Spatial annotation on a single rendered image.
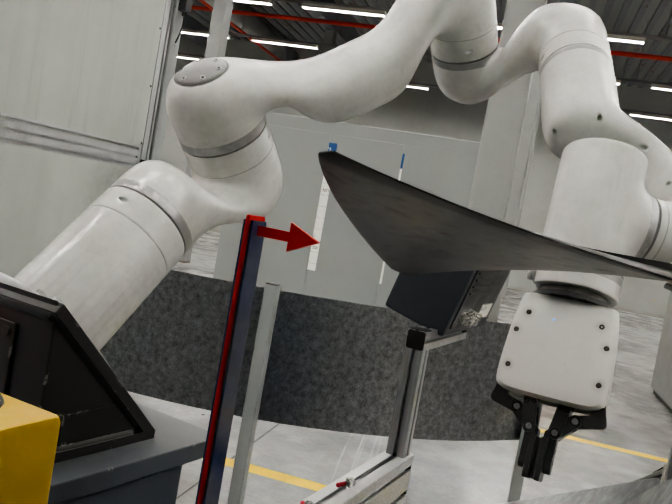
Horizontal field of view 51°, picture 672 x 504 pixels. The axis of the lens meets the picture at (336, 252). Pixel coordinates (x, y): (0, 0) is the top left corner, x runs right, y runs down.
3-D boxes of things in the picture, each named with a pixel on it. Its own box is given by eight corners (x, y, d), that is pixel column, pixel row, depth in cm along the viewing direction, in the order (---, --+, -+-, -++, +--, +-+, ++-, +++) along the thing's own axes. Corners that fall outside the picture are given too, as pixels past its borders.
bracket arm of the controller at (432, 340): (422, 352, 106) (426, 332, 106) (404, 347, 107) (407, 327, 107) (465, 339, 127) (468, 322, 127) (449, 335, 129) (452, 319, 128)
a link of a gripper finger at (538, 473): (546, 406, 66) (530, 479, 64) (582, 416, 64) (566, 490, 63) (550, 410, 69) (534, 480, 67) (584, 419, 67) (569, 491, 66)
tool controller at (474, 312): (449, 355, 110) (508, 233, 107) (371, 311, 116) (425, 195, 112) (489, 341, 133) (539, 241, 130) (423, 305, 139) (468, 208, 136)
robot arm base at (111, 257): (-68, 267, 76) (53, 163, 86) (39, 380, 87) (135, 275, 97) (28, 281, 65) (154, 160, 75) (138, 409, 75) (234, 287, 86)
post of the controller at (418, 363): (403, 459, 107) (426, 331, 106) (385, 453, 108) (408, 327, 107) (409, 454, 110) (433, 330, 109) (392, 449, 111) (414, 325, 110)
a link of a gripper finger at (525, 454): (510, 397, 67) (494, 467, 66) (545, 406, 66) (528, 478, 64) (515, 401, 70) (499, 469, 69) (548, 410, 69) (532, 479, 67)
